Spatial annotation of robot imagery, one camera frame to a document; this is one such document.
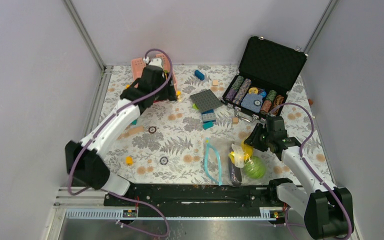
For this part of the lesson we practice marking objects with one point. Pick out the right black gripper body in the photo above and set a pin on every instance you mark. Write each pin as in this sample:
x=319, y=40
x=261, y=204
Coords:
x=260, y=138

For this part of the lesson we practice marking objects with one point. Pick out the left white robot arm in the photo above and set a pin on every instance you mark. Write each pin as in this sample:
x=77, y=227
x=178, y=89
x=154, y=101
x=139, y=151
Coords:
x=85, y=159

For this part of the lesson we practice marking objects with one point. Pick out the black poker chip case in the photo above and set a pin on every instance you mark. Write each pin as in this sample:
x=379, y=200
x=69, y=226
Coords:
x=269, y=66

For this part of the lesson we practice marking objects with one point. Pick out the pink plastic basket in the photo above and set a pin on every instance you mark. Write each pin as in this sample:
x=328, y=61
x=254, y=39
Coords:
x=137, y=66

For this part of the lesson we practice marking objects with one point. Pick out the blue toy brick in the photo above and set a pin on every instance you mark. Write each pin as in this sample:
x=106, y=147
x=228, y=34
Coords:
x=199, y=75

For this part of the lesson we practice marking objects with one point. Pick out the purple fake eggplant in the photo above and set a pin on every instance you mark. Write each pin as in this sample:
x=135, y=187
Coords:
x=234, y=172

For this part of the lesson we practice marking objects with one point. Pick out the green fake cabbage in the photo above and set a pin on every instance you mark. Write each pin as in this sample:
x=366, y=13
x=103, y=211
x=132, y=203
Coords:
x=254, y=168

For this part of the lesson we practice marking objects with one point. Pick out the yellow fake banana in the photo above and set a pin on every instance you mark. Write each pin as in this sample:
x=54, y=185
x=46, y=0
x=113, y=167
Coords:
x=241, y=152

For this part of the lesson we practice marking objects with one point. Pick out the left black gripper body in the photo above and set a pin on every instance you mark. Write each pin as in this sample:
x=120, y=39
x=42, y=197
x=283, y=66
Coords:
x=166, y=93

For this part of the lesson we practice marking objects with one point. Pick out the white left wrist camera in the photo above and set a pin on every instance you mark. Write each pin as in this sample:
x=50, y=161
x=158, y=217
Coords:
x=156, y=61

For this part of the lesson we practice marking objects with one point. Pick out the teal toy block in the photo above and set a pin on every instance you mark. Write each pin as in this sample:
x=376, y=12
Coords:
x=207, y=125

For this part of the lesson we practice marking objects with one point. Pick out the clear zip top bag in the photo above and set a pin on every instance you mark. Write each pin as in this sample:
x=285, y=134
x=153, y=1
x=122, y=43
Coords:
x=215, y=162

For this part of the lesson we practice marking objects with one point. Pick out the wooden plank block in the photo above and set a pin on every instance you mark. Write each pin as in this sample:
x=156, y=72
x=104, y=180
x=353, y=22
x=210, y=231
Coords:
x=131, y=132

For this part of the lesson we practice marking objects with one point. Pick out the grey lego brick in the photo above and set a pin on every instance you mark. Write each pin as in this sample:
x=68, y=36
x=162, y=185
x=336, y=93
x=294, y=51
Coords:
x=208, y=116

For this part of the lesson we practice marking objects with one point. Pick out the grey lego baseplate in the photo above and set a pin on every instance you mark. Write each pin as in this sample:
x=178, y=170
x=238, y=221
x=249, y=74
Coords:
x=206, y=100

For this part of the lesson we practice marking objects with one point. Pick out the small yellow toy piece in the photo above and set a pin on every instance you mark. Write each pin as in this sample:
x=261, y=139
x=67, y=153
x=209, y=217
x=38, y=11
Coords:
x=129, y=160

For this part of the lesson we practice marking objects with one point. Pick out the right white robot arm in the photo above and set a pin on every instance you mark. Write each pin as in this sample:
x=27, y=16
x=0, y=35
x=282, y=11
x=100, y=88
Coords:
x=327, y=209

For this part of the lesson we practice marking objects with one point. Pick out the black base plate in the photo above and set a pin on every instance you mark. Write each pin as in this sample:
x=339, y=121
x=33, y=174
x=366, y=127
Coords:
x=202, y=201

